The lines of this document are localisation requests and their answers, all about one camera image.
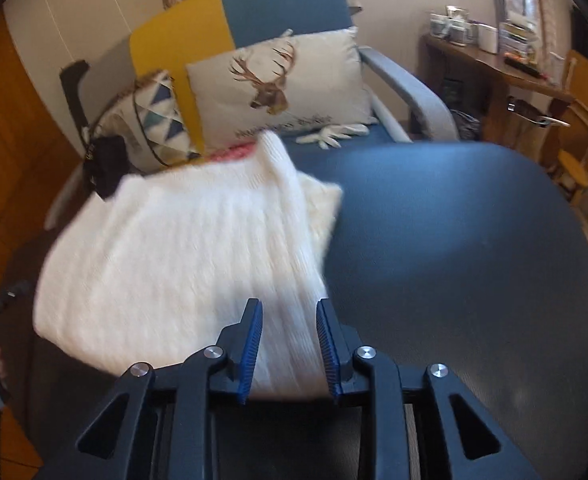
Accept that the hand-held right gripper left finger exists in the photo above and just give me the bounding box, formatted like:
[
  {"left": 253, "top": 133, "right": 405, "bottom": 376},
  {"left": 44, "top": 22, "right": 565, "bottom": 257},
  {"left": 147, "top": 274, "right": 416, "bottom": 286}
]
[{"left": 34, "top": 297, "right": 265, "bottom": 480}]

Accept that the dark patterned bag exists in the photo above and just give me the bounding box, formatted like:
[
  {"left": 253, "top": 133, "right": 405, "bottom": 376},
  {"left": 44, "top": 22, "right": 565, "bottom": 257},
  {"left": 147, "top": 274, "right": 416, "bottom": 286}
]
[{"left": 441, "top": 80, "right": 481, "bottom": 142}]

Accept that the black upright post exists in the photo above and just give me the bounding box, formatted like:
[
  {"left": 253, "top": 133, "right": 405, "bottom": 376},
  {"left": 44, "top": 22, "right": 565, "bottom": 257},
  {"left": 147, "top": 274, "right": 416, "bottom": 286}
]
[{"left": 58, "top": 60, "right": 92, "bottom": 131}]

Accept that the yellow wooden stool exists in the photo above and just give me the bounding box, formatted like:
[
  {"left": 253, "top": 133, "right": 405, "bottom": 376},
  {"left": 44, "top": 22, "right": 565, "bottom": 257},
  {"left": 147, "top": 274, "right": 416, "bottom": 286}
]
[{"left": 556, "top": 150, "right": 588, "bottom": 196}]

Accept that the brown paper bag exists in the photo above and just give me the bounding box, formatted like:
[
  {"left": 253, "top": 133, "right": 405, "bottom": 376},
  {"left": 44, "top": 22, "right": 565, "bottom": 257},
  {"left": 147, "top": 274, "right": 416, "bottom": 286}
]
[{"left": 506, "top": 96, "right": 572, "bottom": 161}]

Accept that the cluster of small jars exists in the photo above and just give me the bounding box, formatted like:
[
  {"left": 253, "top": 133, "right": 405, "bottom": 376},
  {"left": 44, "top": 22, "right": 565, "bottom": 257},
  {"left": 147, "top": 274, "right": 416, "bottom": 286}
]
[{"left": 430, "top": 6, "right": 477, "bottom": 46}]

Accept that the blue yellow grey sofa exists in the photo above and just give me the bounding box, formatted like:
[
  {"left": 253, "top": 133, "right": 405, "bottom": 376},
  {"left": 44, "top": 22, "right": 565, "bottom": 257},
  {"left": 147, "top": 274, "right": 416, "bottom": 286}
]
[{"left": 44, "top": 0, "right": 460, "bottom": 231}]

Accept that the deer print cushion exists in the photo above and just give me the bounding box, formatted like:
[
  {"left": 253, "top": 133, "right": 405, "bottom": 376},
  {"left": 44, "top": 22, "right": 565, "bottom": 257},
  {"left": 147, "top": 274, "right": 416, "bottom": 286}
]
[{"left": 186, "top": 27, "right": 377, "bottom": 153}]

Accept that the black shoulder bag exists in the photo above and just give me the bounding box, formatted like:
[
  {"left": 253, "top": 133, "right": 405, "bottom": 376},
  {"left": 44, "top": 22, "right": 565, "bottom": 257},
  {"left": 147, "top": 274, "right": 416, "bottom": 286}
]
[{"left": 84, "top": 135, "right": 127, "bottom": 200}]

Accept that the pink patterned cloth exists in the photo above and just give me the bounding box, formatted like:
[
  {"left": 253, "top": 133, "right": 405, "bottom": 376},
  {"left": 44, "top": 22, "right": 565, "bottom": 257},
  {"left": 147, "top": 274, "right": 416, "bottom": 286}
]
[{"left": 209, "top": 141, "right": 257, "bottom": 163}]

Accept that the stack of books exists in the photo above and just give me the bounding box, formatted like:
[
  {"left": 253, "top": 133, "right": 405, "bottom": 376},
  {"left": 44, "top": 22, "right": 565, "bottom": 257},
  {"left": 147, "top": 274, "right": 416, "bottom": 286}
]
[{"left": 498, "top": 10, "right": 542, "bottom": 61}]

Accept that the white knit sweater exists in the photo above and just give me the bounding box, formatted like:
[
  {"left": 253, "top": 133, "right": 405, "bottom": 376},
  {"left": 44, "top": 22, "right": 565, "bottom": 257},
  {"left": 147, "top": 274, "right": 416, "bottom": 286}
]
[{"left": 32, "top": 131, "right": 345, "bottom": 401}]

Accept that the white box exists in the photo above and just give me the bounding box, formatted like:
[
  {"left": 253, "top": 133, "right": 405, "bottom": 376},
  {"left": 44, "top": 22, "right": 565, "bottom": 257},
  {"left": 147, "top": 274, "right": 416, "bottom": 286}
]
[{"left": 475, "top": 22, "right": 500, "bottom": 55}]

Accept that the white glove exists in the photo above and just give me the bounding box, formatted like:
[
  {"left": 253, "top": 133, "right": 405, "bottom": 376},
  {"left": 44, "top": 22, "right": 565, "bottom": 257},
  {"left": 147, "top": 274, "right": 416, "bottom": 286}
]
[{"left": 296, "top": 122, "right": 372, "bottom": 150}]

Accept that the triangle pattern cushion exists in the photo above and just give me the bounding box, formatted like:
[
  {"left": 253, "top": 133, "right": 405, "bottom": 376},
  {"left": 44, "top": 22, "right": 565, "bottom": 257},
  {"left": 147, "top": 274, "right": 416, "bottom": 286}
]
[{"left": 94, "top": 70, "right": 199, "bottom": 173}]

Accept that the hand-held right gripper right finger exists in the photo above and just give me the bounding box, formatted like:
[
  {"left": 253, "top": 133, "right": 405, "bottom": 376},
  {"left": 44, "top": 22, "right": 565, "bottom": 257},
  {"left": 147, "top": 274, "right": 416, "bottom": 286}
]
[{"left": 315, "top": 298, "right": 545, "bottom": 480}]

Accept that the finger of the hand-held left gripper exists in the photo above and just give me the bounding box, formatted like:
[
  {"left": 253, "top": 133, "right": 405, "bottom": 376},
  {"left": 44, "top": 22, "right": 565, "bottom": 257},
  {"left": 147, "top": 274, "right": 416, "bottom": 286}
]
[{"left": 0, "top": 280, "right": 32, "bottom": 306}]

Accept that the wooden side desk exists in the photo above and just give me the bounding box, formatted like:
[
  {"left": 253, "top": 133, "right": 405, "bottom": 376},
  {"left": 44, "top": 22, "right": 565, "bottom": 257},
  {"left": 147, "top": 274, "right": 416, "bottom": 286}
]
[{"left": 426, "top": 35, "right": 575, "bottom": 161}]

